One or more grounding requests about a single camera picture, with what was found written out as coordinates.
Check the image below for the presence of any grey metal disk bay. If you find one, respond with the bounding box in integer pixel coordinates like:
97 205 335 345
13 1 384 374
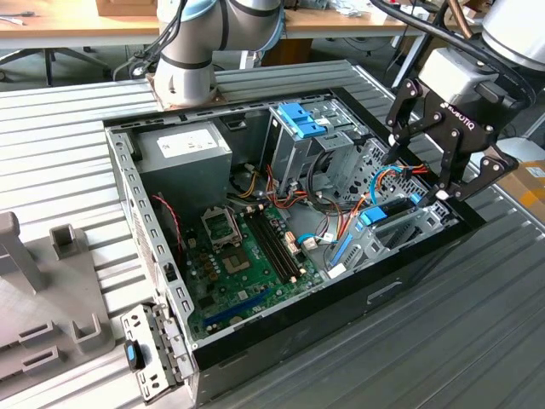
322 192 463 280

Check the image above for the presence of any cardboard box with labels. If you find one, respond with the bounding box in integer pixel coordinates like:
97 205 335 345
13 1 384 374
496 159 545 222

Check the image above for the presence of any silver slot cover bracket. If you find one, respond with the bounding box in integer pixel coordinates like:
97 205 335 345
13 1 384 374
120 301 198 405

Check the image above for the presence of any blue drive cage latch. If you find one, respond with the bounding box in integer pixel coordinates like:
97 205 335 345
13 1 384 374
275 103 330 140

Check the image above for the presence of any wooden desk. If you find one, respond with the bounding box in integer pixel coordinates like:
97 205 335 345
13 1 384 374
0 0 159 50
283 0 486 42

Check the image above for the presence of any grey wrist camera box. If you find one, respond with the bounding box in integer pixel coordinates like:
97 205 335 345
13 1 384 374
418 45 502 112

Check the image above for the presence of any small brown cardboard box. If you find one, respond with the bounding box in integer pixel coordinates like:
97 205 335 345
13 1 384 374
95 0 158 17

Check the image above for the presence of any black cable bundle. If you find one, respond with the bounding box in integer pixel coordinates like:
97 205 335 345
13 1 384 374
307 149 341 201

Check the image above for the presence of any office chair base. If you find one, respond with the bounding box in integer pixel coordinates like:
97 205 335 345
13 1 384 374
0 45 112 86

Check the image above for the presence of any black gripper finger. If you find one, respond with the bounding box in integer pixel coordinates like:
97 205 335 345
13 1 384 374
384 78 445 165
423 130 520 209

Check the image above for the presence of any black RAM slot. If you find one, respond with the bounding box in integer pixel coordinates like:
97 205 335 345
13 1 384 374
257 206 305 278
246 208 295 285

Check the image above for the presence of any white side table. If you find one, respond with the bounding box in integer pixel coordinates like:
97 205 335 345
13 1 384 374
497 138 545 163

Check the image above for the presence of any red black twisted wire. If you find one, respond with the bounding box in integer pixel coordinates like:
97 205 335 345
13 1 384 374
151 193 187 268

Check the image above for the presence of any white papers pile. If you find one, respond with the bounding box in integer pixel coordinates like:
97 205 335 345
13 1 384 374
331 0 384 18

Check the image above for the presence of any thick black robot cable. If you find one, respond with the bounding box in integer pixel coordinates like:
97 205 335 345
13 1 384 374
369 0 536 106

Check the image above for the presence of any grey parts rack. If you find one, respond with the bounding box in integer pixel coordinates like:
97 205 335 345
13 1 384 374
0 210 118 384

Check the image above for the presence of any grey metal drive cage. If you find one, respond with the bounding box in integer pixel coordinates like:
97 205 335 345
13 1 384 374
259 95 370 204

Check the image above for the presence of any orange red disk power wire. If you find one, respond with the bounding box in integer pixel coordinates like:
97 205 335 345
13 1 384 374
334 159 429 245

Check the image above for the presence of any black open PC case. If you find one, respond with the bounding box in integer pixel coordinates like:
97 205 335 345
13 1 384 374
103 87 489 406

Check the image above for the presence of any blue expansion slot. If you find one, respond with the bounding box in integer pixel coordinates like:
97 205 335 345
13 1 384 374
202 287 273 330

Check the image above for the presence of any hard disk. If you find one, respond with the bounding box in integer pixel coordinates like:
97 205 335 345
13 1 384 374
330 191 428 270

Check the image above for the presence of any red orange wire bundle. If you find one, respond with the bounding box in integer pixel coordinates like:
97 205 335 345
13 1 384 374
264 164 310 210

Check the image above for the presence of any green motherboard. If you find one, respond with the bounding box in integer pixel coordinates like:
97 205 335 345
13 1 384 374
181 203 325 342

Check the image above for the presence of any black tripod stand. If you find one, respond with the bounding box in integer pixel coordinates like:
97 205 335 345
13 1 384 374
389 0 455 97

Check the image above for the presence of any metal socket cover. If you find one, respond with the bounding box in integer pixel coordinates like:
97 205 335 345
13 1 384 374
198 205 241 251

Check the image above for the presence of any blue disk data wire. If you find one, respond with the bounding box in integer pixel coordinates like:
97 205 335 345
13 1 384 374
367 164 410 208

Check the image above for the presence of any yellow black wire bundle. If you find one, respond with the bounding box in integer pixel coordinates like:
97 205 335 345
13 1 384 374
236 164 261 200

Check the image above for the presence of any grey power supply unit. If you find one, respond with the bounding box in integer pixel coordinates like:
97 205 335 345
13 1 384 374
135 122 234 214

